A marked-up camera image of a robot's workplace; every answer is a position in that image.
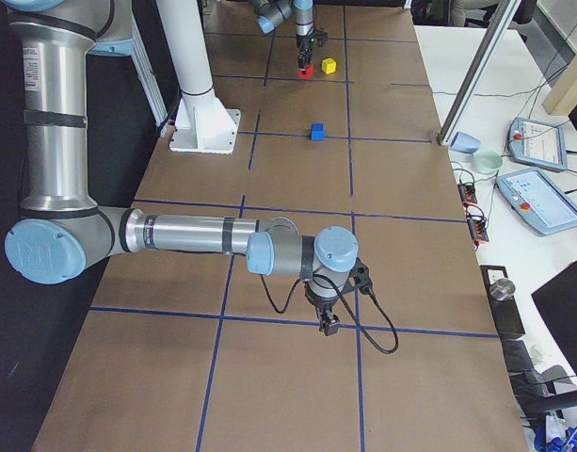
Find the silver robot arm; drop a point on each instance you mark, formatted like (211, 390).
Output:
(121, 138)
(271, 14)

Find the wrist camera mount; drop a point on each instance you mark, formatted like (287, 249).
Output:
(359, 279)

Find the light blue cup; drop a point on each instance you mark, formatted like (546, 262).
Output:
(464, 143)

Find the black office chair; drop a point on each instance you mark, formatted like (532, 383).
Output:
(538, 392)

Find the black power strip near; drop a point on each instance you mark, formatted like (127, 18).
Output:
(477, 223)

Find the black power strip far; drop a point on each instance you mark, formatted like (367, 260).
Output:
(467, 191)

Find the black box on table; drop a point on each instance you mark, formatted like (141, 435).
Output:
(505, 314)

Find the black monitor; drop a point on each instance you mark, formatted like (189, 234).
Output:
(556, 302)

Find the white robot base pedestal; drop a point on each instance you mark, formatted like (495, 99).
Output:
(203, 124)

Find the black power strip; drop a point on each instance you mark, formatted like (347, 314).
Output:
(477, 223)
(467, 191)

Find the yellow wooden cube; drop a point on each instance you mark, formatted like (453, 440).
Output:
(328, 66)

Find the blue wooden cube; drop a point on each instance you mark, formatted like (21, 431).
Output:
(318, 131)

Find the teach pendant far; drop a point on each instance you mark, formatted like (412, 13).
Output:
(538, 144)

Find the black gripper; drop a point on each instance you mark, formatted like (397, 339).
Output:
(303, 41)
(318, 302)

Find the teach pendant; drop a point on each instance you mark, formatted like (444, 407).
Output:
(540, 203)
(538, 144)

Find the steel cup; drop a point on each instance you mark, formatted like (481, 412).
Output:
(502, 289)

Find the green bowl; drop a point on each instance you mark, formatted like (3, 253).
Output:
(486, 161)

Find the red wooden cube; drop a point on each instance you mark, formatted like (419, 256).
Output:
(306, 73)

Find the teach pendant near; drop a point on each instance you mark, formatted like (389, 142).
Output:
(540, 203)

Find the aluminium frame post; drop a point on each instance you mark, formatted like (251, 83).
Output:
(504, 14)

